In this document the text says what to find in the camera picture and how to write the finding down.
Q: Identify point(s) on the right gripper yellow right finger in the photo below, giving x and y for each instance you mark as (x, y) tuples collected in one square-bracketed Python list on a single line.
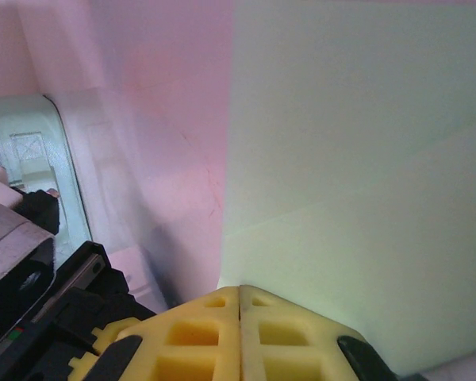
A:
[(289, 341)]

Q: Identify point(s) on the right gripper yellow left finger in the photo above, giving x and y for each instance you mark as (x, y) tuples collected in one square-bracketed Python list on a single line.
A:
[(190, 341)]

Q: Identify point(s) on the light green paper sheet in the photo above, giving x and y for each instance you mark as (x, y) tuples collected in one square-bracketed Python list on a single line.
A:
[(341, 158)]

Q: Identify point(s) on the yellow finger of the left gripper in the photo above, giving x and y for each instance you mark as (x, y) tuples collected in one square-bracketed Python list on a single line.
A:
[(87, 367)]

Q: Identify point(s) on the mint green tray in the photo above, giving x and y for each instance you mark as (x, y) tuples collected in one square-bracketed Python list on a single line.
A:
[(31, 151)]

